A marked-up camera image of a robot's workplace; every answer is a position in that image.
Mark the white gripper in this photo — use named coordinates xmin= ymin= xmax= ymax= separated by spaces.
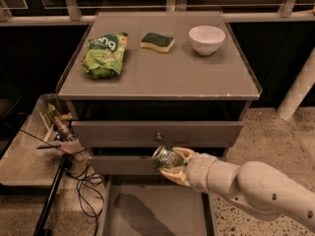
xmin=159 ymin=147 xmax=218 ymax=192

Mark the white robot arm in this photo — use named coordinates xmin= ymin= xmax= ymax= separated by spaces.
xmin=153 ymin=146 xmax=315 ymax=231

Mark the grey bottom drawer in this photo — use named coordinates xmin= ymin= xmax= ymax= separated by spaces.
xmin=99 ymin=176 xmax=216 ymax=236

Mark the grey drawer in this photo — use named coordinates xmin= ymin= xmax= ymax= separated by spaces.
xmin=72 ymin=121 xmax=242 ymax=148
xmin=91 ymin=155 xmax=159 ymax=175
xmin=99 ymin=176 xmax=216 ymax=236

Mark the grey middle drawer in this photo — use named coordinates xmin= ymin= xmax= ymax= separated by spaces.
xmin=91 ymin=155 xmax=159 ymax=175

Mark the grey top drawer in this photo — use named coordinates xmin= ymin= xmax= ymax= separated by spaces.
xmin=72 ymin=121 xmax=242 ymax=148

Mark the grey drawer cabinet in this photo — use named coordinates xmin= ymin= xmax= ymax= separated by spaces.
xmin=54 ymin=11 xmax=263 ymax=236

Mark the green yellow sponge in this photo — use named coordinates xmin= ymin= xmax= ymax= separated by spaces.
xmin=140 ymin=32 xmax=174 ymax=53

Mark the white bowl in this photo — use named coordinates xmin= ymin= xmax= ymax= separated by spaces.
xmin=189 ymin=26 xmax=225 ymax=56

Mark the clutter inside bin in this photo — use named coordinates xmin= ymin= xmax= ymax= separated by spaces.
xmin=39 ymin=103 xmax=77 ymax=142

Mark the green chip bag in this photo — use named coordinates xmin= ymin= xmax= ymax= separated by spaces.
xmin=80 ymin=32 xmax=128 ymax=80

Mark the clear plastic bin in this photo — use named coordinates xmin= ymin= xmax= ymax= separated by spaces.
xmin=0 ymin=93 xmax=84 ymax=186

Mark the white diagonal pole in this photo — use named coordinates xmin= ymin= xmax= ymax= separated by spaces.
xmin=277 ymin=47 xmax=315 ymax=120

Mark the white window railing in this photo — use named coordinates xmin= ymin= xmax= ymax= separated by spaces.
xmin=0 ymin=0 xmax=315 ymax=26

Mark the black cable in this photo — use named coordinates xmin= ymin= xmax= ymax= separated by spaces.
xmin=19 ymin=128 xmax=105 ymax=236

